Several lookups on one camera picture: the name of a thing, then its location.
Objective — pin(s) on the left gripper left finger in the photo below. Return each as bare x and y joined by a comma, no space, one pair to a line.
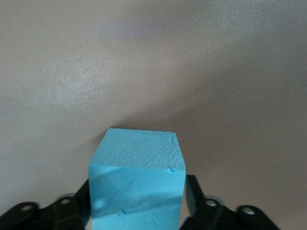
48,215

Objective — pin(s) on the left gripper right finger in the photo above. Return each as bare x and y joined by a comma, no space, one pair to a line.
216,215

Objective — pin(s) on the blue foam cube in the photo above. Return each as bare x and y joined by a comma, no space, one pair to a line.
136,179

